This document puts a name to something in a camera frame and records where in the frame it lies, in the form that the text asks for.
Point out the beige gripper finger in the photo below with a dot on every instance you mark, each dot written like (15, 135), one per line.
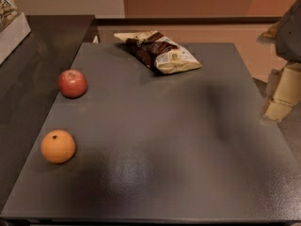
(283, 91)
(269, 35)

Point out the orange fruit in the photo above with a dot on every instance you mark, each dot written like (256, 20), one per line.
(58, 146)

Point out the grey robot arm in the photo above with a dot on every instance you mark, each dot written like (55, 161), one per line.
(288, 37)

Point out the brown chip bag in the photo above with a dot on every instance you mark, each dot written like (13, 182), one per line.
(158, 52)

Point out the red apple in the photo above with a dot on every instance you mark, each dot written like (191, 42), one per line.
(72, 84)

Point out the dark side counter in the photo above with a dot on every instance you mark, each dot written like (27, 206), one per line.
(28, 85)

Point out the white box with snacks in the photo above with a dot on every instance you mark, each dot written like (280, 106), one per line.
(14, 27)

